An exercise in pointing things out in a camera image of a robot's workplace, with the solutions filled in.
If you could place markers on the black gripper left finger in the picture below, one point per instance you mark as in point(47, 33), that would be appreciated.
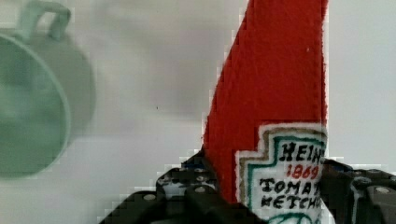
point(188, 194)

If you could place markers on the green mug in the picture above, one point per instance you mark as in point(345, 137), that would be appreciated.
point(47, 90)

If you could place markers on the red felt ketchup bottle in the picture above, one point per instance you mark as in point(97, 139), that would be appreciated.
point(265, 135)

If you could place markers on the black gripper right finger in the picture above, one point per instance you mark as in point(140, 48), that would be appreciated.
point(358, 196)

